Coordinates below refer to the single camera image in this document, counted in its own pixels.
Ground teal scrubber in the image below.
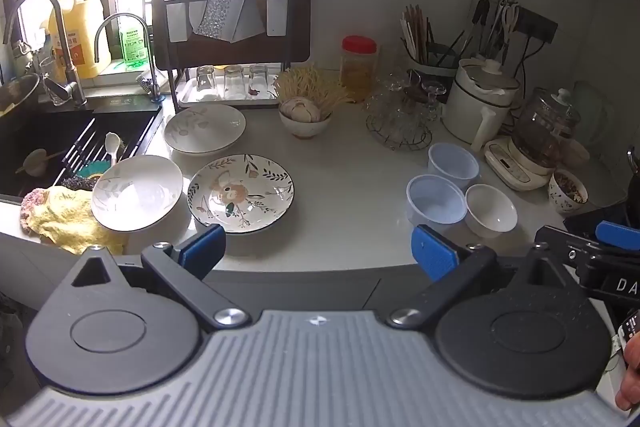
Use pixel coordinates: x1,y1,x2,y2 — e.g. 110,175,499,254
75,159,113,180

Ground black gas stove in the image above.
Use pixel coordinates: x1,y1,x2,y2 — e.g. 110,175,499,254
562,147,640,238

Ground white ceramic bowl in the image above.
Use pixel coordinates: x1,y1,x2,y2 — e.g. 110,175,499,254
465,183,519,239

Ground drinking glass with red mark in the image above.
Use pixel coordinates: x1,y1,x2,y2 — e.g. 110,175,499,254
248,64,273,99

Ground bundle of chopsticks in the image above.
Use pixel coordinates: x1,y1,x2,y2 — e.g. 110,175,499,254
399,3,436,65

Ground round wire rack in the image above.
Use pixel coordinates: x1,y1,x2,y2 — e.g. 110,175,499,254
365,107,433,151

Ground black dish rack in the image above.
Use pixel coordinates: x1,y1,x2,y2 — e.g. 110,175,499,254
150,0,313,112

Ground hanging scissors and utensils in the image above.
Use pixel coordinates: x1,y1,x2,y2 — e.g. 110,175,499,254
467,0,521,58

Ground red-lidded plastic jar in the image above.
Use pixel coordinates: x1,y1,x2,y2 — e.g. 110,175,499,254
340,36,379,104

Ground dark-rimmed leaf pattern plate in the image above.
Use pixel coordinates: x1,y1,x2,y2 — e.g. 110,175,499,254
164,103,247,155

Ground steel pot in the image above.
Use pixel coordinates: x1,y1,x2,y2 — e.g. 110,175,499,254
0,73,41,118

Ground small pale blue bowl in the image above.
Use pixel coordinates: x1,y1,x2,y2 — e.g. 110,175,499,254
427,143,481,188

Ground cluster of glass cups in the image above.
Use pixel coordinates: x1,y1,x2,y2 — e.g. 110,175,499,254
367,67,448,138

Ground speckled pattern bowl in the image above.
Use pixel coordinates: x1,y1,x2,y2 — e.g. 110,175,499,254
547,169,590,214

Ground tall grey faucet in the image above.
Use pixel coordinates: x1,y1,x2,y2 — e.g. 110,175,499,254
2,0,88,108

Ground green detergent bottle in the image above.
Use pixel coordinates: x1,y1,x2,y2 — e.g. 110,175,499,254
118,14,151,68

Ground large pale blue bowl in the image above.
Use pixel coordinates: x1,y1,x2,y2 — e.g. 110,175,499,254
406,174,468,233

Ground person's right hand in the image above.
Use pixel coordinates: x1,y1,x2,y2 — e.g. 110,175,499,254
615,332,640,413

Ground white kettle base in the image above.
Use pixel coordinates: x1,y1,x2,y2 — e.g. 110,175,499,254
482,136,556,192

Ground sink drain rack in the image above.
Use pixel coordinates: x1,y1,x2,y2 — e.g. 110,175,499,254
50,117,143,188

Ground black power strip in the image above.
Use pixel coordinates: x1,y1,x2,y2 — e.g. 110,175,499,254
515,6,559,44

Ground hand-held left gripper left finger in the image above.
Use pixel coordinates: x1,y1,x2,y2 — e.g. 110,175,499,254
70,223,251,330

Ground small chrome faucet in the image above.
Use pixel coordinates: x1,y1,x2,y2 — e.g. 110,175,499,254
93,13,163,102

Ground glass electric kettle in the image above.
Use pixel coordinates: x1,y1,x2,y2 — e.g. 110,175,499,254
511,87,583,170

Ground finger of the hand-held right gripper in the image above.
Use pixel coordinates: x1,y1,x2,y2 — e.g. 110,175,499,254
595,221,640,255
534,226,601,268

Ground patterned cleaver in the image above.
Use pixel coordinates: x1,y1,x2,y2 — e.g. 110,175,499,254
192,0,257,42

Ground black kitchen sink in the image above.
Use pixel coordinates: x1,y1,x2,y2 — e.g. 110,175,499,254
0,99,166,202

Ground yellow detergent jug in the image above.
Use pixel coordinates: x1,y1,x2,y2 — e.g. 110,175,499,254
47,0,113,80

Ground yellow dish cloth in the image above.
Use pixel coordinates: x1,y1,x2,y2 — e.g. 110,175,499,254
20,186,126,256

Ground white plastic spoon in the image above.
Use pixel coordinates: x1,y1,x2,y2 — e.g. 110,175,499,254
104,132,123,166

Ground chopstick holder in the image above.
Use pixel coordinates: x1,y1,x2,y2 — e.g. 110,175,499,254
407,42,466,80

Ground garlic bulb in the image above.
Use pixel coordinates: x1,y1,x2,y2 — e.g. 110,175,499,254
281,97,321,122

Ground white electric pot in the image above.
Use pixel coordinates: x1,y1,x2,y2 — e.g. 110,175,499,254
442,58,521,152

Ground steel cleaver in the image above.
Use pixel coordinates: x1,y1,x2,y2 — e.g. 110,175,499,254
230,0,271,44

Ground white bowl with garlic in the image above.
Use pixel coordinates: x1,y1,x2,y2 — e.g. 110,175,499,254
278,99,333,139

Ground bundle of dried noodles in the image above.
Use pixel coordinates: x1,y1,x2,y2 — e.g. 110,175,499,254
274,63,353,118

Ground floral pattern plate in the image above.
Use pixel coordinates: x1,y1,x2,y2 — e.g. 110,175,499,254
187,154,295,235

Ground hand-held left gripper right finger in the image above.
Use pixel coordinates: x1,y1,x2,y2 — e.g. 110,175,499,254
387,224,576,338

